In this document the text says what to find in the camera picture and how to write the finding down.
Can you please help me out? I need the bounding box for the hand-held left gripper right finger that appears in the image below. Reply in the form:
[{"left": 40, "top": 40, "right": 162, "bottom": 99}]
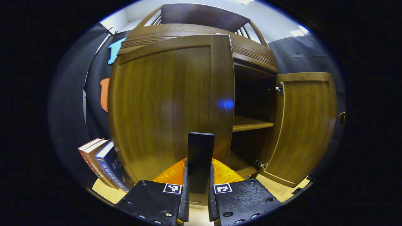
[{"left": 208, "top": 158, "right": 282, "bottom": 226}]

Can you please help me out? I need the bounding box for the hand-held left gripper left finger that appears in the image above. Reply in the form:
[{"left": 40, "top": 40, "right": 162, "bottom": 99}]
[{"left": 114, "top": 157, "right": 190, "bottom": 226}]

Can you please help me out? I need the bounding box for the wooden shoe cabinet door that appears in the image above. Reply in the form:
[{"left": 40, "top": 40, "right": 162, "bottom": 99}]
[
  {"left": 259, "top": 72, "right": 337, "bottom": 188},
  {"left": 108, "top": 34, "right": 235, "bottom": 204}
]

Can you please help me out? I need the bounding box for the blue book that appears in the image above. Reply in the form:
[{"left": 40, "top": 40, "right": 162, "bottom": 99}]
[{"left": 94, "top": 141, "right": 134, "bottom": 192}]

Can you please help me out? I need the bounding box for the wooden inner shelf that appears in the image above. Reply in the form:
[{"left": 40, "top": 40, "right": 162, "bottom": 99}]
[{"left": 233, "top": 115, "right": 274, "bottom": 132}]

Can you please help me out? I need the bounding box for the brown book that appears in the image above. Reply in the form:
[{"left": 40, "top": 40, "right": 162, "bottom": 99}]
[{"left": 83, "top": 140, "right": 121, "bottom": 190}]

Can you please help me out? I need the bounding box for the red-brown book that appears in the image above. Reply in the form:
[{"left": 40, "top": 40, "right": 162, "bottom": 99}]
[{"left": 78, "top": 138, "right": 110, "bottom": 186}]

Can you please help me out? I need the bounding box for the black backdrop cloth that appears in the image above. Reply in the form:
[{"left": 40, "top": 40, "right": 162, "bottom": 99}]
[{"left": 49, "top": 24, "right": 346, "bottom": 186}]

